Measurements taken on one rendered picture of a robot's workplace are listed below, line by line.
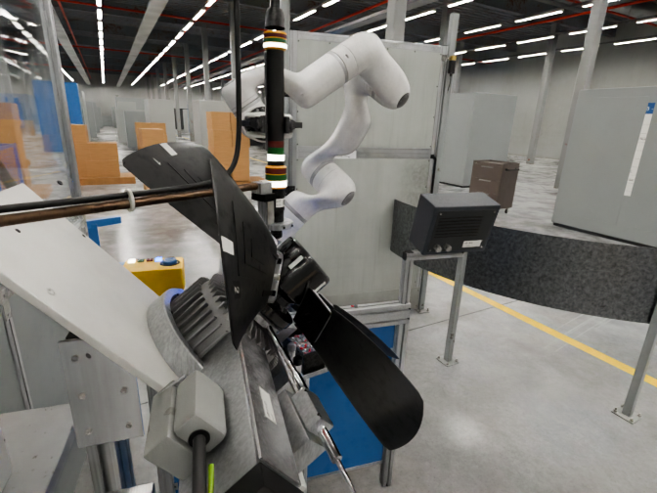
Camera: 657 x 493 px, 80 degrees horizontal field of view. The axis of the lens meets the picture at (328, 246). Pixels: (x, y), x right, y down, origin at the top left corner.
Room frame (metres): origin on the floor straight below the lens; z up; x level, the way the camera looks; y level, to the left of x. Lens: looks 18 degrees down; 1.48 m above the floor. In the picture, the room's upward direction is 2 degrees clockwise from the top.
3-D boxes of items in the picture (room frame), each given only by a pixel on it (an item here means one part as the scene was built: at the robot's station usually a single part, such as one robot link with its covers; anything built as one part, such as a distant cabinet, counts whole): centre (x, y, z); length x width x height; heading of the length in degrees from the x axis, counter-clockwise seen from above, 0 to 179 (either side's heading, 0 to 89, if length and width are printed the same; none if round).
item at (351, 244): (2.80, -0.24, 1.10); 1.21 x 0.06 x 2.20; 108
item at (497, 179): (7.10, -2.95, 0.45); 0.68 x 0.47 x 0.90; 32
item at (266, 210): (0.79, 0.12, 1.31); 0.09 x 0.07 x 0.10; 143
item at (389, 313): (1.17, 0.13, 0.82); 0.90 x 0.04 x 0.08; 108
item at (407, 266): (1.30, -0.28, 0.96); 0.03 x 0.03 x 0.20; 18
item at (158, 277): (1.05, 0.50, 1.02); 0.16 x 0.10 x 0.11; 108
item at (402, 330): (1.30, -0.28, 0.39); 0.04 x 0.04 x 0.78; 18
